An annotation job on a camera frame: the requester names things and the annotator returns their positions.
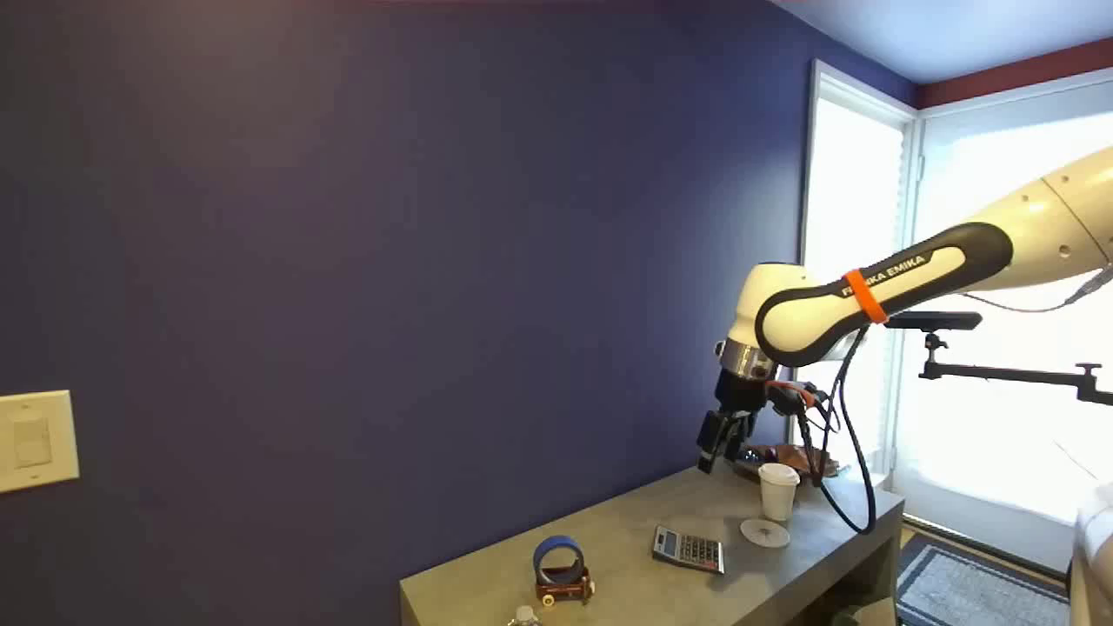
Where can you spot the dark bordered floor rug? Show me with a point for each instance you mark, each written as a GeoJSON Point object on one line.
{"type": "Point", "coordinates": [961, 594]}

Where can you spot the blue tape roll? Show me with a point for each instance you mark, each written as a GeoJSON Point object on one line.
{"type": "Point", "coordinates": [556, 540]}

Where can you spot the grey table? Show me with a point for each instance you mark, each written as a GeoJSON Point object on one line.
{"type": "Point", "coordinates": [648, 507]}

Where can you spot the black camera on mount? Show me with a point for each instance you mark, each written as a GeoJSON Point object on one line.
{"type": "Point", "coordinates": [932, 319]}

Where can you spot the grey desk calculator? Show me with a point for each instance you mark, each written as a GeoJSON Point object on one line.
{"type": "Point", "coordinates": [691, 550]}

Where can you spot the reddish wooden object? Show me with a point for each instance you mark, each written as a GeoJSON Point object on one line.
{"type": "Point", "coordinates": [815, 464]}

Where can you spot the wide white window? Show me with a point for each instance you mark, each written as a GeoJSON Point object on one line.
{"type": "Point", "coordinates": [1019, 453]}

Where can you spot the white round disc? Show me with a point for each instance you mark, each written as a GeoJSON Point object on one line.
{"type": "Point", "coordinates": [765, 532]}

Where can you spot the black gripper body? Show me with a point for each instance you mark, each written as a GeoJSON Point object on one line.
{"type": "Point", "coordinates": [740, 403]}

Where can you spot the small white object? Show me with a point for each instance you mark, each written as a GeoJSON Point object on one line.
{"type": "Point", "coordinates": [523, 618]}

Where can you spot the white wall switch plate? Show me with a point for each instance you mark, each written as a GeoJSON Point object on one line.
{"type": "Point", "coordinates": [35, 444]}

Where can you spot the narrow white window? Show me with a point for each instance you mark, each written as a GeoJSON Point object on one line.
{"type": "Point", "coordinates": [853, 186]}

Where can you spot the white paper cup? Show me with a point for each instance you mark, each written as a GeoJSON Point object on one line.
{"type": "Point", "coordinates": [778, 493]}

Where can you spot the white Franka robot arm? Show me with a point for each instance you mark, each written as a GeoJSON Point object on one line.
{"type": "Point", "coordinates": [811, 313]}

